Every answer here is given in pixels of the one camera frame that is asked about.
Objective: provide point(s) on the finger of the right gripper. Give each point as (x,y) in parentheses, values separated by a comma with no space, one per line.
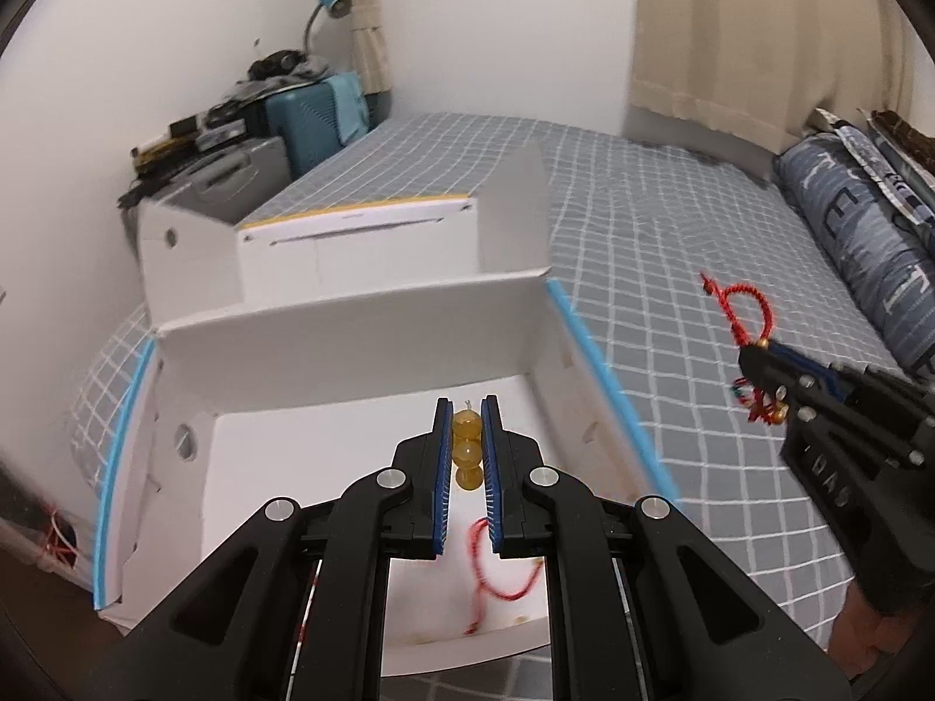
(803,364)
(769,373)

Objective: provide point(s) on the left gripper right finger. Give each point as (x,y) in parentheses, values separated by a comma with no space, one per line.
(641,605)

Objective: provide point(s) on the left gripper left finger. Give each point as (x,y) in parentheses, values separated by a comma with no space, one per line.
(292,605)

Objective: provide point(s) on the right hand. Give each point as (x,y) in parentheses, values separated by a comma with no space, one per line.
(861,636)

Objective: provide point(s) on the grey checked bed sheet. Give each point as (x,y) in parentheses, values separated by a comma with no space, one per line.
(633,229)

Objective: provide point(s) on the blue patterned pillow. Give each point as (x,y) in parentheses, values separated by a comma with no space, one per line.
(878,256)

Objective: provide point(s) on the folded patterned blankets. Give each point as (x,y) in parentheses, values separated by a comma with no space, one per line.
(901,181)

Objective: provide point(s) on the white cardboard box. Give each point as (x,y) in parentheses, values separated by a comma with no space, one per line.
(291,357)

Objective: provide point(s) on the grey hard case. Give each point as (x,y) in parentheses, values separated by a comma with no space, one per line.
(228,184)

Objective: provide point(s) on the teal suitcase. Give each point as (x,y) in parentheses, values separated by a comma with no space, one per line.
(316,121)

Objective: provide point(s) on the blue desk lamp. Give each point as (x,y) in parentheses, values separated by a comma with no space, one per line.
(334,9)

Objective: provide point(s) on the tied beige curtain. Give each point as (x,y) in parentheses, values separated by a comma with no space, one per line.
(369,14)

